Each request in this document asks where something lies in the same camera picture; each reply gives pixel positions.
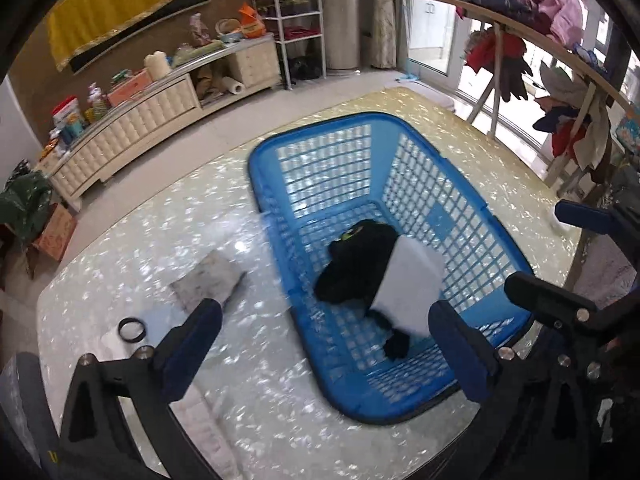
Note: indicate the grey chair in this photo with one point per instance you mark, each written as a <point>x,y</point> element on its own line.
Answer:
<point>22,410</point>

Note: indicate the hanging mixed clothes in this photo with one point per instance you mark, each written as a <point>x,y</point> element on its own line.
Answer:
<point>575,125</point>

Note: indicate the white cloth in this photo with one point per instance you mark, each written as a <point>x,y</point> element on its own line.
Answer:
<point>405,285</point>

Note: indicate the small wicker basket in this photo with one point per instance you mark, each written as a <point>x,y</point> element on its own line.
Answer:
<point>230,30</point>

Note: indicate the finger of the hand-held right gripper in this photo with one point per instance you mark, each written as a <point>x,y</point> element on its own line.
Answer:
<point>585,216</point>
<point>540,295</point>

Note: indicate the cream tufted cabinet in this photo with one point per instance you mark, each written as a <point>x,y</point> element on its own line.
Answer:
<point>140,125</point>

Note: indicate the blue plastic laundry basket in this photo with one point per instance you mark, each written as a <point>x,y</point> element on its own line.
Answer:
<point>435,217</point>

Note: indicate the black bag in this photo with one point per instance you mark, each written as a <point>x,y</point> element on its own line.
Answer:
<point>304,67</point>

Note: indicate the green cloth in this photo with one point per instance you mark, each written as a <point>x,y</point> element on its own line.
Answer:
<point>197,52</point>

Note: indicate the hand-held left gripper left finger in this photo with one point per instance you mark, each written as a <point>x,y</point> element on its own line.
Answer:
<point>192,345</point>

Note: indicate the colourful box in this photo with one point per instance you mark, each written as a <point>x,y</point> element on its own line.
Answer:
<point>630,130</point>

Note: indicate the brown paper bag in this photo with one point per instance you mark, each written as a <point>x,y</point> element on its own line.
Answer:
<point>207,87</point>

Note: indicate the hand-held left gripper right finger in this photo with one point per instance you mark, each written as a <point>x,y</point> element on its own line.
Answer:
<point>460,355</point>

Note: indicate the pink box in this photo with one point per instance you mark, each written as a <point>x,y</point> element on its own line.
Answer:
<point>131,89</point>

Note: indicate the black wall television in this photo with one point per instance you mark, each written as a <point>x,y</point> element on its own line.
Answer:
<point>150,27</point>

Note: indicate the white metal shelf rack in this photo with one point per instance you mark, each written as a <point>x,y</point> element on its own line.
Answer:
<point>300,16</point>

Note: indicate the orange bag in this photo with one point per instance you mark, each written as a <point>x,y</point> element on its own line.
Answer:
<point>251,22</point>

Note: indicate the cardboard box with red print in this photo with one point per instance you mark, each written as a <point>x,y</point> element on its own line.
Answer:
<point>55,235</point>

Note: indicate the patterned beige curtain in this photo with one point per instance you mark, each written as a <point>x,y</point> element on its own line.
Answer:
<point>384,20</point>

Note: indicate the green plastic bag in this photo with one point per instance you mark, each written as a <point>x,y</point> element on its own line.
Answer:
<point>22,200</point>

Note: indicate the patterned snack bag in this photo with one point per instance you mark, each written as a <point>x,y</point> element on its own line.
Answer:
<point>200,30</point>

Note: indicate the paper towel roll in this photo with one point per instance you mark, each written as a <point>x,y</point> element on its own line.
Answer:
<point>232,86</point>

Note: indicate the red and white box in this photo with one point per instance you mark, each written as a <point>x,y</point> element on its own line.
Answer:
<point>65,110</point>

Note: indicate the hanging red clothes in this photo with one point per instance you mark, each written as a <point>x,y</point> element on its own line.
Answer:
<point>495,55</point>

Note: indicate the silver tower air conditioner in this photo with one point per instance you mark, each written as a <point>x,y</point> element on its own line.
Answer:
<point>340,15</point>

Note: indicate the white ribbed towel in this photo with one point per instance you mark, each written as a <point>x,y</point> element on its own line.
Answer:
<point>205,430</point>

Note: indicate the wooden drying rack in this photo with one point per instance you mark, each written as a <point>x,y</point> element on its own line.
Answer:
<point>500,16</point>

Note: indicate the grey fuzzy cloth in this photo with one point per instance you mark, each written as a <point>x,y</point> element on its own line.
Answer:
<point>605,270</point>

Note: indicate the black garment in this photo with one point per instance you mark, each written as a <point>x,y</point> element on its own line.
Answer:
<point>350,260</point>

